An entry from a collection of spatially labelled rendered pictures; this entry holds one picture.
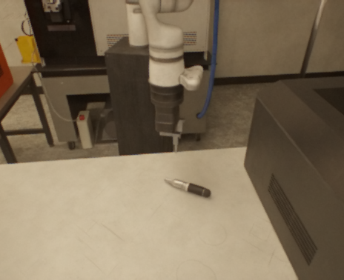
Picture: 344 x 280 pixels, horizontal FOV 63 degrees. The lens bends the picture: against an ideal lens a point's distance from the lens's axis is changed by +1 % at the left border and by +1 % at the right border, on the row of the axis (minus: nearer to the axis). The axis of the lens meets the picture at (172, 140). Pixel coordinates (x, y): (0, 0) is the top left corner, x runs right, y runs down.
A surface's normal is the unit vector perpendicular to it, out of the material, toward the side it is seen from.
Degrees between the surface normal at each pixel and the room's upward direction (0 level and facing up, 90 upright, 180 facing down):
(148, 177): 0
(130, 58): 90
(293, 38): 90
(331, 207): 90
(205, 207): 0
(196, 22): 90
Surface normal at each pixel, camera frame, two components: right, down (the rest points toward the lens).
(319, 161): -0.84, -0.38
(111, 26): 0.11, 0.58
